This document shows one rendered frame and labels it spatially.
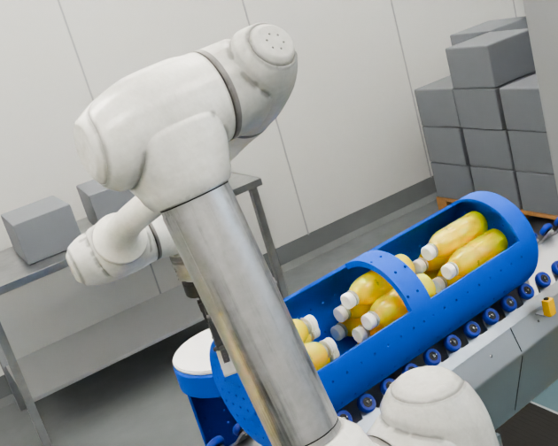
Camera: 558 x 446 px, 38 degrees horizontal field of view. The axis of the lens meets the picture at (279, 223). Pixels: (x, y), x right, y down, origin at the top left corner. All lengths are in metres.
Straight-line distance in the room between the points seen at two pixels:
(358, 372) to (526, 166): 3.37
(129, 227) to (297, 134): 4.17
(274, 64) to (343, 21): 4.71
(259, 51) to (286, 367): 0.42
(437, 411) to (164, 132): 0.55
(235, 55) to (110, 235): 0.53
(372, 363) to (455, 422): 0.67
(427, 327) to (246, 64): 1.04
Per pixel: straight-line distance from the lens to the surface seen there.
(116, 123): 1.01
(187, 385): 2.17
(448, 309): 1.98
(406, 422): 1.19
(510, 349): 2.20
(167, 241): 1.58
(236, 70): 1.07
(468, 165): 5.44
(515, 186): 5.17
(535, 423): 3.18
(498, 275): 2.10
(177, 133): 1.02
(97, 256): 1.53
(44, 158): 4.93
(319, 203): 5.70
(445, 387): 1.21
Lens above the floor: 1.94
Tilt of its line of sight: 17 degrees down
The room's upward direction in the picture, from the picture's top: 16 degrees counter-clockwise
